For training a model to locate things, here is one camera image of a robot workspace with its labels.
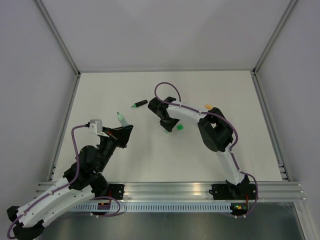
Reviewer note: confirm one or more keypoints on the white slotted cable duct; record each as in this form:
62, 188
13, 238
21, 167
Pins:
160, 207

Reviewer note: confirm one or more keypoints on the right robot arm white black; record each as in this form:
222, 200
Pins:
215, 131

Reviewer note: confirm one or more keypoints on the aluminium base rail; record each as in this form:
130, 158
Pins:
268, 191

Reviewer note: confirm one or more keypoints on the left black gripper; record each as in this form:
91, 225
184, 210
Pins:
120, 135

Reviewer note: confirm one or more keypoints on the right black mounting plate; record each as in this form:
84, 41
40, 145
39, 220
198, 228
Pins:
221, 192

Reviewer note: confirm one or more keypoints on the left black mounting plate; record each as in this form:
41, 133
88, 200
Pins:
116, 191

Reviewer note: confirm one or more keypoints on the bright green marker cap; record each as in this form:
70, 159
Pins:
179, 127

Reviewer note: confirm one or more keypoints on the right aluminium frame post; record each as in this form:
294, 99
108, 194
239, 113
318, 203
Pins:
275, 34

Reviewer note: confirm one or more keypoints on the left aluminium frame post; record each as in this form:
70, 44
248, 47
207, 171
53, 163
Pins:
56, 35

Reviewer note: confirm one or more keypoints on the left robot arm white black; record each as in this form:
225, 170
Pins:
82, 182

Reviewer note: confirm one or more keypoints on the aluminium frame post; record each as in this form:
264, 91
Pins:
275, 34
56, 35

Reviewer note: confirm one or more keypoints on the black green highlighter pen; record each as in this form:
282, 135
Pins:
140, 103

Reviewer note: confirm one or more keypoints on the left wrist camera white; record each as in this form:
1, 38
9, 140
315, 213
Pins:
95, 126

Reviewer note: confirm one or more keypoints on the black mounting plate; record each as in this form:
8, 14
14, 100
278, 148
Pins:
116, 191
221, 192

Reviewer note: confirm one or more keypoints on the pale green marker pen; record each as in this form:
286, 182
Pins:
122, 120

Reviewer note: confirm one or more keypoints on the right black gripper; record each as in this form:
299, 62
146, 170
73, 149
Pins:
169, 127

